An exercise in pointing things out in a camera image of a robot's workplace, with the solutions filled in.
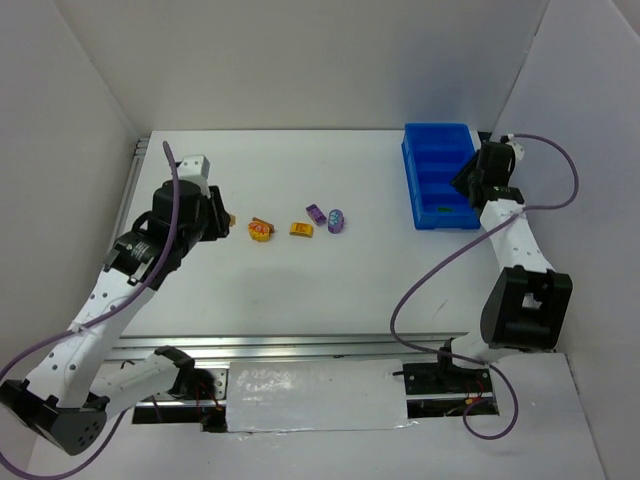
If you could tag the aluminium front rail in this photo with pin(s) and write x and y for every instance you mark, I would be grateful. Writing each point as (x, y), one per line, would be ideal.
(264, 348)

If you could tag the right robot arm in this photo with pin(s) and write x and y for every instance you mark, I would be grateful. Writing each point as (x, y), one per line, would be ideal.
(526, 308)

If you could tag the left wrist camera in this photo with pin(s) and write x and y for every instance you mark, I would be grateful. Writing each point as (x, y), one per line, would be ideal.
(195, 169)

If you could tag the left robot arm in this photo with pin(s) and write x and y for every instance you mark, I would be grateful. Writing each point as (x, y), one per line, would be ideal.
(64, 400)

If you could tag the white taped panel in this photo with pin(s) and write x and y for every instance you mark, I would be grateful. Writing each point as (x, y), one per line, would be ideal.
(332, 395)

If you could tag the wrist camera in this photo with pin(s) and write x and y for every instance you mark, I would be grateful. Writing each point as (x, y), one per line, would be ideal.
(518, 149)
(195, 169)

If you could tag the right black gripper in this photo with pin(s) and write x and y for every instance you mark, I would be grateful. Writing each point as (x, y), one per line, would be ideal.
(467, 176)

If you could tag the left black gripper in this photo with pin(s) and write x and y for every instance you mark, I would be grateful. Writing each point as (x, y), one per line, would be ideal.
(218, 214)

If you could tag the purple rectangular lego brick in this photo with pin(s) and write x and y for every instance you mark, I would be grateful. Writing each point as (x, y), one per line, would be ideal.
(316, 215)

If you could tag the purple round flower lego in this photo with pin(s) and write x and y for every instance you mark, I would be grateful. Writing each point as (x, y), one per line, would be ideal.
(336, 221)

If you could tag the brown lego plate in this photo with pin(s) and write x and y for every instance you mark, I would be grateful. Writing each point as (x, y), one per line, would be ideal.
(270, 226)

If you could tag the blue compartment bin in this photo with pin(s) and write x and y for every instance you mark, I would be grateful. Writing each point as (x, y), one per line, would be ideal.
(433, 154)

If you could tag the yellow round orange-print lego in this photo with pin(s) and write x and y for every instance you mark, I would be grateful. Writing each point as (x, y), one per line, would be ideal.
(259, 232)

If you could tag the small yellow sloped lego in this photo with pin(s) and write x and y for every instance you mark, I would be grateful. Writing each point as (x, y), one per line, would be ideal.
(301, 229)

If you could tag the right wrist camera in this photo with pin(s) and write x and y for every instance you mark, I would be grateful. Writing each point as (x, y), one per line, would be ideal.
(518, 149)

